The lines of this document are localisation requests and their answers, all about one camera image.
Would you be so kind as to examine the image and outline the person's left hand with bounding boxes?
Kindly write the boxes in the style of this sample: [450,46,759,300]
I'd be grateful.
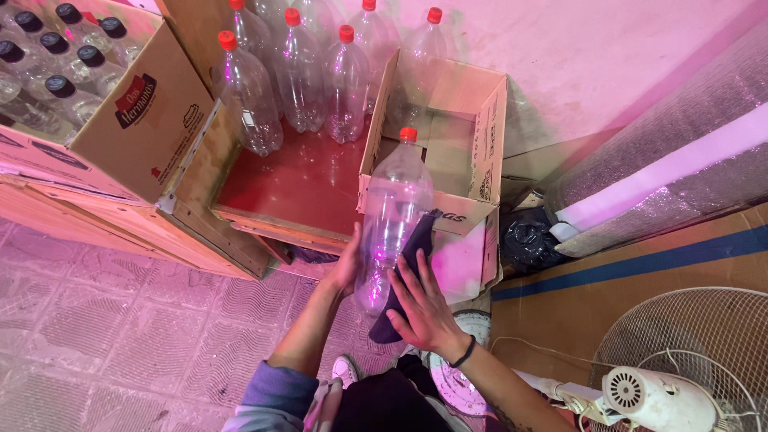
[329,222,364,298]

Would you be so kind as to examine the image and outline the person's right hand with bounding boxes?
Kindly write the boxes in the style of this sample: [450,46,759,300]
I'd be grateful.
[386,248,476,362]

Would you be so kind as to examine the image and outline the clear plastic soda bottle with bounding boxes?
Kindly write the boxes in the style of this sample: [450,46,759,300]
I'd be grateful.
[353,126,436,320]

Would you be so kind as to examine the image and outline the dark cleaning cloth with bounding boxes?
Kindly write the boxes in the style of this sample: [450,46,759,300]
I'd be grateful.
[368,208,444,345]

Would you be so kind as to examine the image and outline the wooden cabinet with red shelf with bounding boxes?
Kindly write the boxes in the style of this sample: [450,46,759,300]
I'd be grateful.
[0,0,376,283]

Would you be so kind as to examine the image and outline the white-sided cardboard box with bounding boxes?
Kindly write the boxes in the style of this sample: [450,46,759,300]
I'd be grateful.
[431,207,504,306]

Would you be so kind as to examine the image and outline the white shoe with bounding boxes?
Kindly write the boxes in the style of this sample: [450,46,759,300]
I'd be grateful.
[331,353,361,390]

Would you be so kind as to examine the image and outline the open empty cardboard box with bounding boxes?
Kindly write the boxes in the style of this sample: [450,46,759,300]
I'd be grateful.
[358,48,508,238]

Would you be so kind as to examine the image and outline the black wrist band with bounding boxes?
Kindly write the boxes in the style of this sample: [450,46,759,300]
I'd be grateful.
[449,334,477,369]

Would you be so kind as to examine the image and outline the black trousers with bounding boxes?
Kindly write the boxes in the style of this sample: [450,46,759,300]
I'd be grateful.
[332,353,476,432]

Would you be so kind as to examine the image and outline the black plastic bag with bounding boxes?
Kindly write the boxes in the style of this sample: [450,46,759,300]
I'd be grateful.
[500,206,570,276]

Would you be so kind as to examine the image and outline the purple grey sleeve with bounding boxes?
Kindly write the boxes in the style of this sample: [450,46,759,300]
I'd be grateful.
[221,359,344,432]

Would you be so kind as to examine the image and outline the row of red-capped empty bottles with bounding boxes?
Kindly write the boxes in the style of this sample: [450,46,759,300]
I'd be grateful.
[212,0,451,158]

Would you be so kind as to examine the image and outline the printed carton with red logo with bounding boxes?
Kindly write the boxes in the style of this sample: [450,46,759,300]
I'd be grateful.
[0,0,218,206]

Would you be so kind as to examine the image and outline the cardboard sheet with blue stripe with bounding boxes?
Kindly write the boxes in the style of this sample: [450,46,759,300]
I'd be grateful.
[491,203,768,388]

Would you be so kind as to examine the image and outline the silver insulation roll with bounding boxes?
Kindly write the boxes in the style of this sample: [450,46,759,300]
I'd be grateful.
[542,17,768,259]

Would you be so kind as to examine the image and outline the white electric fan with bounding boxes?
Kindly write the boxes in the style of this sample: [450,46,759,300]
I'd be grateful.
[587,286,768,432]

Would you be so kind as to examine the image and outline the group of black-capped bottles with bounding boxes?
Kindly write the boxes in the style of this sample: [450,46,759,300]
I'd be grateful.
[0,2,146,144]

